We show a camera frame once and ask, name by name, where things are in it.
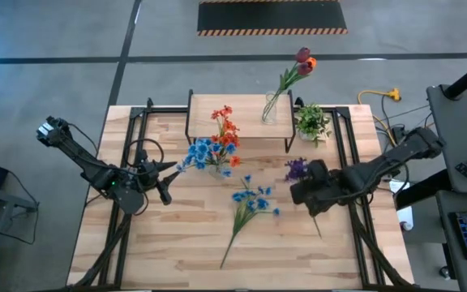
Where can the white box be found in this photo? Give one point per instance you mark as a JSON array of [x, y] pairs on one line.
[[405, 215]]

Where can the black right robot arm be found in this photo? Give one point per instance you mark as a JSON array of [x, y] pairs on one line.
[[387, 166]]

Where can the smooth clear glass vase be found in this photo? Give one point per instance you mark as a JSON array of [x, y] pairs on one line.
[[270, 115]]

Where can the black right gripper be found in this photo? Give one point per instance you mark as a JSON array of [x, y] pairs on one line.
[[322, 186]]

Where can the black hazard-striped floor mat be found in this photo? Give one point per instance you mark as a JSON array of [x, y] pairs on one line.
[[270, 16]]

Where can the purple flower bunch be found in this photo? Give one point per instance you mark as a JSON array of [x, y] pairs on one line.
[[296, 170]]

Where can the wooden shelf black legs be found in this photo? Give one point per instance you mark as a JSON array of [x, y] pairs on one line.
[[201, 117]]

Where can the orange tulip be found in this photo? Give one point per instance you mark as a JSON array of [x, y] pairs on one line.
[[312, 62]]

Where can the cut-glass patterned vase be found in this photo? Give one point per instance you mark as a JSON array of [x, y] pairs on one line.
[[217, 172]]

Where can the black metal table frame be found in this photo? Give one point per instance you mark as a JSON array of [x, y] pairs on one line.
[[343, 110]]

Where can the dark red tulip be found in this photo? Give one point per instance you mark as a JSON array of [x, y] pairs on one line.
[[302, 54]]

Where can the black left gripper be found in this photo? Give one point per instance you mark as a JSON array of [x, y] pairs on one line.
[[146, 176]]

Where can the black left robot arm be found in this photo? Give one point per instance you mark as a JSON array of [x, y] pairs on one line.
[[83, 162]]

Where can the orange flower bunch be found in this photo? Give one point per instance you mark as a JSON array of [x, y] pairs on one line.
[[227, 125]]

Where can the green plant white pot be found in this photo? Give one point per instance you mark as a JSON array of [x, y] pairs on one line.
[[310, 119]]

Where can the small black remote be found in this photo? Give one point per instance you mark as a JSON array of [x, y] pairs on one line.
[[465, 170]]

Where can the blue flower bunch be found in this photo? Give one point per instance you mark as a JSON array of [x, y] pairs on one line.
[[201, 150], [249, 203]]

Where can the purple tulip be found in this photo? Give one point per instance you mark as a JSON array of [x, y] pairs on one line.
[[304, 69]]

